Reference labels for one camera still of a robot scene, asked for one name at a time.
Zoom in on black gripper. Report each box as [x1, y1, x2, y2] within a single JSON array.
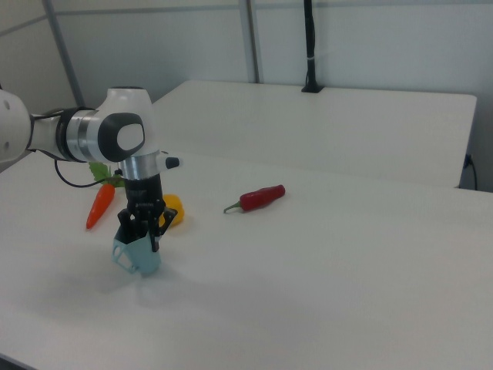
[[116, 173, 179, 254]]

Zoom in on light blue mug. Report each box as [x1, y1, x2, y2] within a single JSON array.
[[112, 226, 163, 276]]

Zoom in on yellow toy bell pepper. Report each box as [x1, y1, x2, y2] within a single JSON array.
[[160, 193, 187, 229]]

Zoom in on orange toy carrot with leaves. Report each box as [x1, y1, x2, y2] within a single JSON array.
[[85, 161, 126, 231]]

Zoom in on red toy chili pepper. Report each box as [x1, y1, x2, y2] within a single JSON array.
[[223, 183, 287, 214]]

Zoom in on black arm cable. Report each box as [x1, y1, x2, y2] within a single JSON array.
[[53, 157, 125, 190]]

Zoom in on black camera pole with clamp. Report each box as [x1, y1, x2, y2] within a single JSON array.
[[300, 0, 325, 94]]

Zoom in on black wall socket cable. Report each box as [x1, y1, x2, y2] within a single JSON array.
[[463, 153, 479, 190]]

